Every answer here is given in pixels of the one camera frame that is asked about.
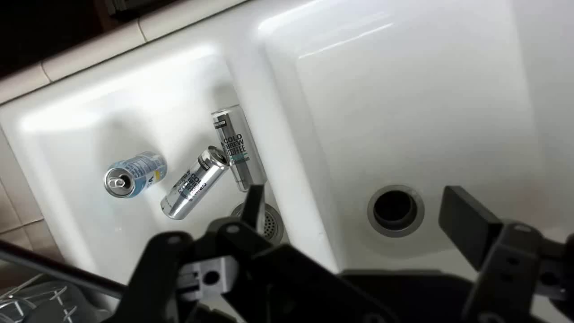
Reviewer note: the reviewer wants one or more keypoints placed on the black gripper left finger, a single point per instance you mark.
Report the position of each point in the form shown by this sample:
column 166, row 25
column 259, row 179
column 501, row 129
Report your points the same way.
column 180, row 269

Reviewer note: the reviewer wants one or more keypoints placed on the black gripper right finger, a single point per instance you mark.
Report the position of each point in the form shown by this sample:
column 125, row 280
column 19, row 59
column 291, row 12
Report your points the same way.
column 514, row 269

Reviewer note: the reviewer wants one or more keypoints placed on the open sink drain hole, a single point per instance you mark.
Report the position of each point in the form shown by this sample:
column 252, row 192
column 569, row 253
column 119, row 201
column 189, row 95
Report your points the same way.
column 395, row 208

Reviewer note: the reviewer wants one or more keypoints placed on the white double basin sink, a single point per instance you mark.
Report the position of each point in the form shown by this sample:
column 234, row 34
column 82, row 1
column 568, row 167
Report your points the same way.
column 419, row 118

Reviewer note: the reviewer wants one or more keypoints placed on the slim silver can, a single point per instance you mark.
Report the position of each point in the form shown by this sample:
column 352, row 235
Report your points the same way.
column 195, row 183
column 236, row 143

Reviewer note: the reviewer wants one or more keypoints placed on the metal drain strainer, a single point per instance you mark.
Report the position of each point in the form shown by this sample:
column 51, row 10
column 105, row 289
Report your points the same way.
column 273, row 224

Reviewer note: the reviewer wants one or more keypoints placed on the short blue drink can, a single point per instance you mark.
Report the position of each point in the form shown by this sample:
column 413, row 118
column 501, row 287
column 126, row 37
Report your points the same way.
column 135, row 172

